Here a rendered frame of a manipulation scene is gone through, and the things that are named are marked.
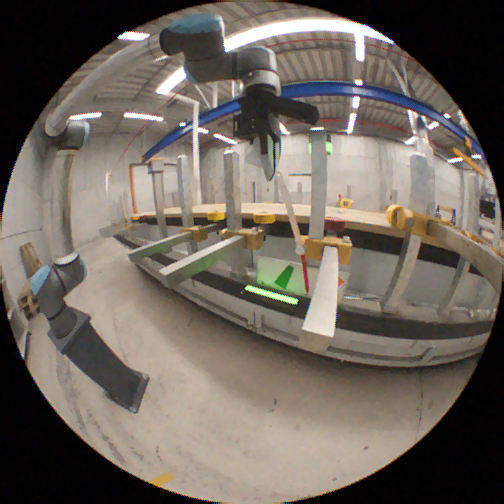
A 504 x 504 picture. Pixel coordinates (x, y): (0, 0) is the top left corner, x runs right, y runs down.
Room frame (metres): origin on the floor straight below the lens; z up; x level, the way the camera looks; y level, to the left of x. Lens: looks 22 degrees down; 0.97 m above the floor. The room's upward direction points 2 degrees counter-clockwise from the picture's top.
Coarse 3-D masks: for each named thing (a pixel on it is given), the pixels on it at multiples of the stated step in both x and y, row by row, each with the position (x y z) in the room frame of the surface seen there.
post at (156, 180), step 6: (156, 174) 0.71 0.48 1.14; (156, 180) 0.71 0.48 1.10; (156, 186) 0.70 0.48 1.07; (156, 192) 0.70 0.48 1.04; (156, 198) 0.70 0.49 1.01; (156, 204) 0.70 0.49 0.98; (162, 204) 0.72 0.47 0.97; (156, 210) 0.71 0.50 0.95; (162, 210) 0.72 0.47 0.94; (162, 216) 0.71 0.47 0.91; (162, 222) 0.71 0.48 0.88; (162, 228) 0.70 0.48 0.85; (162, 234) 0.70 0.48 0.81; (168, 252) 0.70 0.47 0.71
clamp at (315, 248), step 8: (304, 240) 0.33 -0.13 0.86; (312, 240) 0.31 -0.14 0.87; (320, 240) 0.31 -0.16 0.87; (328, 240) 0.31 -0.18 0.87; (336, 240) 0.31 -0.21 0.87; (312, 248) 0.31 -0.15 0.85; (320, 248) 0.30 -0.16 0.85; (344, 248) 0.27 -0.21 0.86; (312, 256) 0.31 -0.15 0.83; (320, 256) 0.30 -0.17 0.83; (344, 256) 0.27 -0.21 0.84; (344, 264) 0.27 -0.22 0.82
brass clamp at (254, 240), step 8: (224, 232) 0.45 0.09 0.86; (232, 232) 0.44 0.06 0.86; (240, 232) 0.42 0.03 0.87; (248, 232) 0.41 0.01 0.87; (256, 232) 0.41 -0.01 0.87; (224, 240) 0.45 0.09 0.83; (248, 240) 0.41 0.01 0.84; (256, 240) 0.40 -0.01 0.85; (248, 248) 0.41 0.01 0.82; (256, 248) 0.40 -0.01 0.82
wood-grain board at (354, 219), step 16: (176, 208) 1.75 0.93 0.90; (192, 208) 1.30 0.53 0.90; (208, 208) 1.08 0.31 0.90; (224, 208) 0.96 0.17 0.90; (256, 208) 0.84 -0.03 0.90; (272, 208) 0.82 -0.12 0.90; (304, 208) 0.84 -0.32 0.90; (336, 208) 0.96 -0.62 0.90; (352, 224) 0.43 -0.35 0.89; (368, 224) 0.40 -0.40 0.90; (384, 224) 0.40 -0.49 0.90; (432, 240) 0.25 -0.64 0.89
